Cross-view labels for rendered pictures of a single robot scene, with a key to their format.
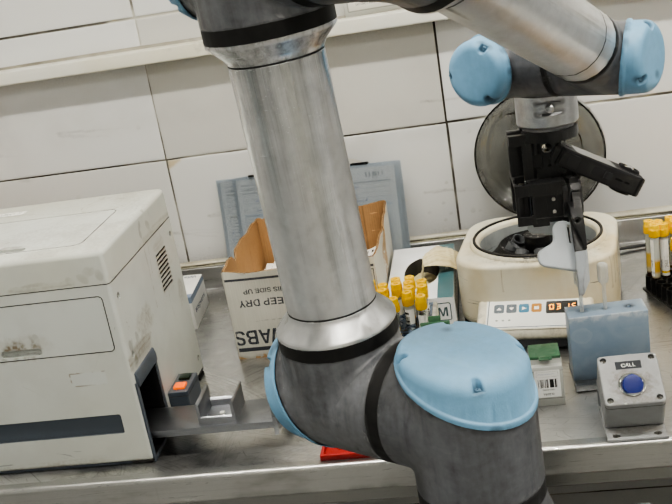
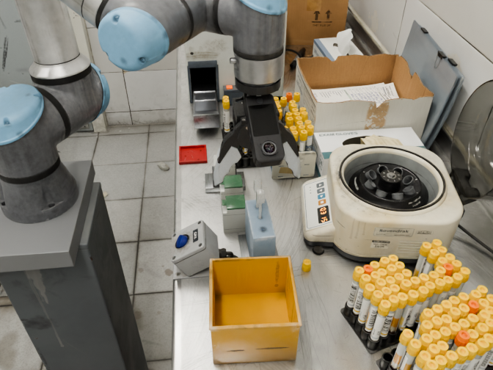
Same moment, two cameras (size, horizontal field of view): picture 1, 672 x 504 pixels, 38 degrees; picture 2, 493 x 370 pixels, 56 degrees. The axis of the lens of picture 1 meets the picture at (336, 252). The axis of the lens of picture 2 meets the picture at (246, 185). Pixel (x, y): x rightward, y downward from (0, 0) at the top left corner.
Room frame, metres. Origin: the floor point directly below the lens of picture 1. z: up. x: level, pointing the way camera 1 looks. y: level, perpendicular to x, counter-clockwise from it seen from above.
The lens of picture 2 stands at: (0.98, -0.91, 1.56)
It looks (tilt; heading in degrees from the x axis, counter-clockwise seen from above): 40 degrees down; 74
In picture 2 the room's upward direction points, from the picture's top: straight up
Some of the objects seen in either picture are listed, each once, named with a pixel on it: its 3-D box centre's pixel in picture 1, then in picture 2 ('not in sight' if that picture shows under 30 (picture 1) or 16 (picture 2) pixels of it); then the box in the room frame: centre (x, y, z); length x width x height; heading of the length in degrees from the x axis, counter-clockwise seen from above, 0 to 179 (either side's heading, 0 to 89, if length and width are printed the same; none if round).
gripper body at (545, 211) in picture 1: (546, 173); (256, 108); (1.18, -0.28, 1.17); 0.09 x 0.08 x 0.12; 82
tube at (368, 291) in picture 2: not in sight; (364, 308); (1.29, -0.54, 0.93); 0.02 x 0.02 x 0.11
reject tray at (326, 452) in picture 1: (349, 442); (192, 154); (1.11, 0.02, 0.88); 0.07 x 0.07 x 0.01; 80
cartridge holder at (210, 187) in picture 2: not in sight; (224, 178); (1.16, -0.11, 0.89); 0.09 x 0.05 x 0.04; 169
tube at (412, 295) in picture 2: not in sight; (405, 314); (1.34, -0.56, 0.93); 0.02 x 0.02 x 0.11
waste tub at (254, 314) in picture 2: not in sight; (252, 308); (1.12, -0.48, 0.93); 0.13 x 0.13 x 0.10; 77
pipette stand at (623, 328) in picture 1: (608, 343); (259, 236); (1.17, -0.33, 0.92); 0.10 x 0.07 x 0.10; 82
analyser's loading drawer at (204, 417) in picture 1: (205, 411); (205, 99); (1.18, 0.21, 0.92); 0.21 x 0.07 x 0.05; 80
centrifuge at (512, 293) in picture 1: (539, 273); (377, 199); (1.43, -0.31, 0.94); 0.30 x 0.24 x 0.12; 161
